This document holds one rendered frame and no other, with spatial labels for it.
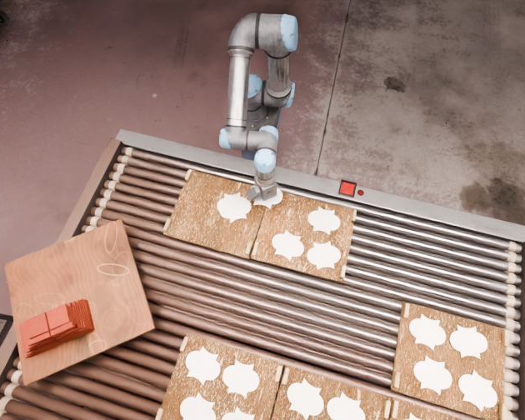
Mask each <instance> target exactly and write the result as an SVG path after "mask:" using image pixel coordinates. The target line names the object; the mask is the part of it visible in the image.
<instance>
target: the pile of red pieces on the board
mask: <svg viewBox="0 0 525 420"><path fill-rule="evenodd" d="M93 330H95V328H94V325H93V319H92V315H91V312H90V307H89V304H88V300H87V299H83V298H81V299H78V300H75V301H73V302H69V303H67V304H66V303H64V304H63V305H61V306H58V307H55V308H54V309H51V310H49V311H47V312H43V313H41V314H39V315H37V316H35V317H31V318H29V319H28V320H25V321H24V322H23V323H21V325H20V327H19V331H20V336H21V341H22V350H23V355H24V358H31V357H33V356H36V355H38V354H39V353H43V352H45V351H47V350H49V349H51V348H55V347H56V346H59V345H61V344H63V343H66V342H68V341H70V340H73V339H74V338H78V337H80V336H82V335H84V334H86V333H90V332H91V331H93Z"/></svg>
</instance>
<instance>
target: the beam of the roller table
mask: <svg viewBox="0 0 525 420"><path fill-rule="evenodd" d="M115 139H117V140H121V141H122V143H123V144H124V146H125V147H126V148H135V149H136V150H139V151H144V152H147V153H153V154H157V155H160V156H164V157H167V158H173V159H177V160H180V161H184V162H187V163H193V164H197V165H200V166H204V167H207V168H214V169H217V170H221V171H224V172H228V173H234V174H237V175H241V176H244V177H248V178H254V173H255V165H254V161H253V160H248V159H245V158H241V157H235V156H232V155H227V154H224V153H220V152H214V151H211V150H207V149H203V148H200V147H194V146H190V145H186V144H182V143H179V142H173V141H169V140H166V139H161V138H158V137H152V136H148V135H145V134H141V133H137V132H131V131H128V130H124V129H120V131H119V133H118V135H117V137H116V138H115ZM275 182H276V183H277V184H278V185H282V186H285V187H289V188H295V189H298V190H302V191H305V192H309V193H315V194H318V195H322V196H325V197H329V198H335V199H338V200H342V201H346V202H350V203H356V204H359V205H363V206H366V207H370V208H376V209H379V210H383V211H386V212H390V213H396V214H399V215H403V216H406V217H410V218H416V219H420V220H423V221H427V222H430V223H436V224H440V225H443V226H447V227H450V228H456V229H460V230H463V231H467V232H470V233H476V234H481V235H484V236H488V237H491V238H497V239H501V240H504V241H511V242H515V243H517V244H520V243H523V242H525V226H523V225H519V224H516V223H511V222H505V221H502V220H498V219H495V218H490V217H484V216H481V215H477V214H474V213H470V212H464V211H460V210H457V209H453V208H450V207H443V206H439V205H436V204H432V203H429V202H422V201H418V200H415V199H411V198H408V197H401V196H398V195H394V194H391V193H387V192H380V191H377V190H373V189H370V188H366V187H359V186H357V187H356V191H355V195H354V198H352V197H346V196H343V195H339V194H338V190H339V187H340V183H341V182H339V181H335V180H332V179H328V178H325V177H319V176H314V175H311V174H307V173H304V172H298V171H293V170H290V169H286V168H283V167H277V166H275ZM358 190H363V191H364V194H363V195H362V196H359V195H358Z"/></svg>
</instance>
